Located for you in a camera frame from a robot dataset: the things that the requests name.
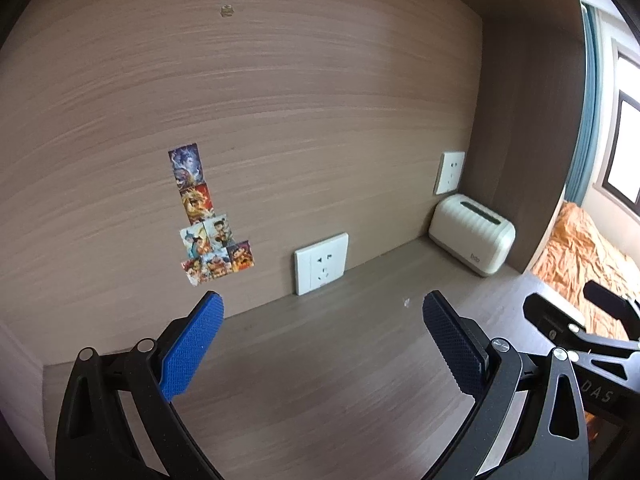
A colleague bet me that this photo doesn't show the upper white wall socket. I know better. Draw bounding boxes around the upper white wall socket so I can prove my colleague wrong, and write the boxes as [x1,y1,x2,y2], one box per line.
[434,152,465,195]

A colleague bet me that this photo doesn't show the lower white wall socket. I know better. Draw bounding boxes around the lower white wall socket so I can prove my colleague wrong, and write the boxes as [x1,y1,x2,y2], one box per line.
[294,233,349,296]

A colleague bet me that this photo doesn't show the window with dark frame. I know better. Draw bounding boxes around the window with dark frame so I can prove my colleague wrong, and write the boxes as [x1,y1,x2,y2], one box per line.
[602,49,639,217]

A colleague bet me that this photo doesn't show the orange fluffy blanket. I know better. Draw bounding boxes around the orange fluffy blanket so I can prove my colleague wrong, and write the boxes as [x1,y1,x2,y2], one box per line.
[532,202,639,340]

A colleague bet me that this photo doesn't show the teal curtain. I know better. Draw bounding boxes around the teal curtain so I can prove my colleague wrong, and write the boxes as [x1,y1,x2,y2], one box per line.
[564,3,602,206]

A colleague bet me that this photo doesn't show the white wall socket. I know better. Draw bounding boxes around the white wall socket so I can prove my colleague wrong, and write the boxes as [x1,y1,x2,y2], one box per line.
[434,152,465,195]
[294,233,349,296]

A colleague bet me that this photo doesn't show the cartoon stickers on wall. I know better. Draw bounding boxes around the cartoon stickers on wall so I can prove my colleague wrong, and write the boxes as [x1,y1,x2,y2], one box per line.
[168,143,255,286]

